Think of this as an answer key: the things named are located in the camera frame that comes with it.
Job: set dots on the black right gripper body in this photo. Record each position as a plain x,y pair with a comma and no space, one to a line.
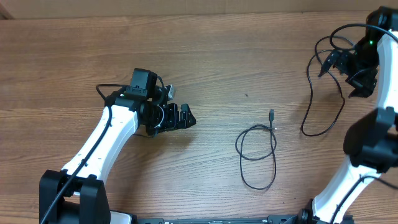
362,63

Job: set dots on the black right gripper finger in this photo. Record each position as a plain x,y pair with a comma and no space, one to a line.
329,62
361,91

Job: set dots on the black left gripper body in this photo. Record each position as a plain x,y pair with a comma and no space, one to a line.
161,117

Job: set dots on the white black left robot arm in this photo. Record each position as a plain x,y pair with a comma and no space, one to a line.
76,193

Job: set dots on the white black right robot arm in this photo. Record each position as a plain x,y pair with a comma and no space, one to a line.
370,149

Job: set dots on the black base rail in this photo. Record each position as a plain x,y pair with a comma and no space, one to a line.
271,219

